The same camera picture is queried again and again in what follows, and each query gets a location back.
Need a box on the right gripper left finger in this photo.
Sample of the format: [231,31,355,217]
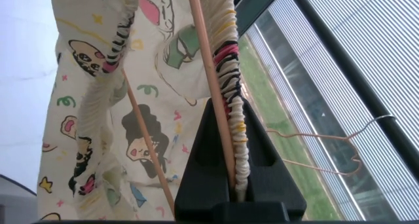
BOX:
[173,98,232,221]

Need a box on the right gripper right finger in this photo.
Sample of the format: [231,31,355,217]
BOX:
[243,98,308,221]

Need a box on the pink clothes hanger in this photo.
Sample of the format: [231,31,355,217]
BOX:
[120,0,237,215]
[265,114,397,177]

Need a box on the window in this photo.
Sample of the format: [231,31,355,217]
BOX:
[234,0,419,222]

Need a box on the cream printed garment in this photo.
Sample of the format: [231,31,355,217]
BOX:
[35,0,252,222]

